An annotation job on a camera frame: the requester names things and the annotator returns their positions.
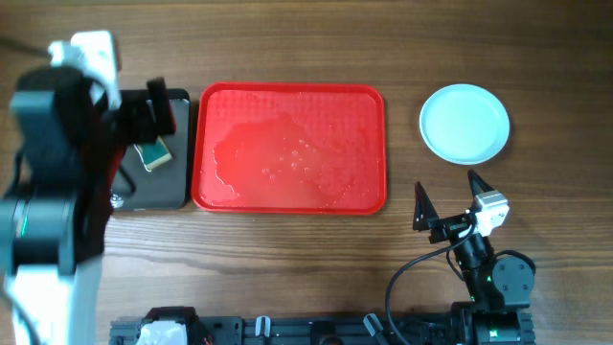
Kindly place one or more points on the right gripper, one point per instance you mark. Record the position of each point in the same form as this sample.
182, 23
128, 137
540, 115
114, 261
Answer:
428, 218

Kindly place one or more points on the black rectangular tray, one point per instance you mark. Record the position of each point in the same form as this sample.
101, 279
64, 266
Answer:
165, 186

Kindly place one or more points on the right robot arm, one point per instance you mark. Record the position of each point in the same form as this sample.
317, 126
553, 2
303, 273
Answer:
499, 284

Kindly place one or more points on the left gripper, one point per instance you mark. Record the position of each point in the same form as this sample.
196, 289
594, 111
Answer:
147, 124

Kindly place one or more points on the green and yellow sponge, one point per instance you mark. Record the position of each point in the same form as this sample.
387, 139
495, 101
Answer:
153, 155

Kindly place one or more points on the teal round plate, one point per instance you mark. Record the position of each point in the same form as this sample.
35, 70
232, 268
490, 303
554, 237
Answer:
464, 124

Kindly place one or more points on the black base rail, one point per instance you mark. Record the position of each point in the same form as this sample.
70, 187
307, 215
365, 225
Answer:
335, 330

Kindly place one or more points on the red plastic tray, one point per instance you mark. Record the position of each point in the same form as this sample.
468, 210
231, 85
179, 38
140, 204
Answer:
290, 148

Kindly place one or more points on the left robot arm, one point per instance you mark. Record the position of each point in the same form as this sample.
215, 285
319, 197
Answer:
53, 223

